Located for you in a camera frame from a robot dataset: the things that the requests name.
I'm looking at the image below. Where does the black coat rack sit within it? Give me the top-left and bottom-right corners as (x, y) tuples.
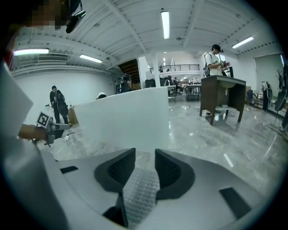
(275, 68), (288, 90)

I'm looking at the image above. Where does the black head camera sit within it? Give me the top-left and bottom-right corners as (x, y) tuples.
(65, 10), (87, 34)

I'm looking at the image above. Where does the grey rubber floor mat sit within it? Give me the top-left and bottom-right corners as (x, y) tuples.
(122, 167), (160, 224)

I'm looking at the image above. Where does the black balcony railing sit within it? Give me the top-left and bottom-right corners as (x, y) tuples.
(149, 64), (200, 73)

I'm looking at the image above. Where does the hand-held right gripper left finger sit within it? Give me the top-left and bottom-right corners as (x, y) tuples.
(41, 147), (137, 228)

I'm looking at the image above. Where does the dark wooden sink table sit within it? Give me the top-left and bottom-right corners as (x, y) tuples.
(199, 75), (247, 126)

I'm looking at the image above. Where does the person's head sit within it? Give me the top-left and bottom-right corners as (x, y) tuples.
(22, 0), (81, 31)

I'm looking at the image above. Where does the dark staircase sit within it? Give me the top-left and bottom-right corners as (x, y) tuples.
(118, 58), (141, 89)

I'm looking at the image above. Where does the thin black cable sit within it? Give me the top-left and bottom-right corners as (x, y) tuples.
(267, 123), (288, 140)

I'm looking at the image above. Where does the person's left forearm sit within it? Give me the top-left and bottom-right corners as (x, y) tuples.
(18, 124), (47, 140)

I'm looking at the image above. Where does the person's red shirt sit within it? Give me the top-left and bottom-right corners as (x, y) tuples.
(4, 38), (15, 68)

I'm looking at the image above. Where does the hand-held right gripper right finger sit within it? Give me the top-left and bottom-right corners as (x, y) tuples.
(135, 148), (268, 230)

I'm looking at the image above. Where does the ceiling tube light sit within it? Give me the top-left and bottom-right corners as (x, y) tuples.
(161, 10), (170, 40)
(79, 53), (103, 63)
(13, 48), (50, 56)
(231, 36), (254, 49)

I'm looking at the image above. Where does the white air vent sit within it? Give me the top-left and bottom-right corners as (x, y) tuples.
(37, 55), (69, 62)

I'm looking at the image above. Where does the white sink basin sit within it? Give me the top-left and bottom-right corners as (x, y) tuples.
(217, 80), (236, 96)

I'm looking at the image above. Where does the small cardboard box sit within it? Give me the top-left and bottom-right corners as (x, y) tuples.
(67, 107), (79, 124)

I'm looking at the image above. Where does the white bathtub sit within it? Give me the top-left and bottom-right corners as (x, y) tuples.
(73, 86), (169, 153)

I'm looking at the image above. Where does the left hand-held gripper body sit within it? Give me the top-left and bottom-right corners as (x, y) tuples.
(36, 111), (57, 146)

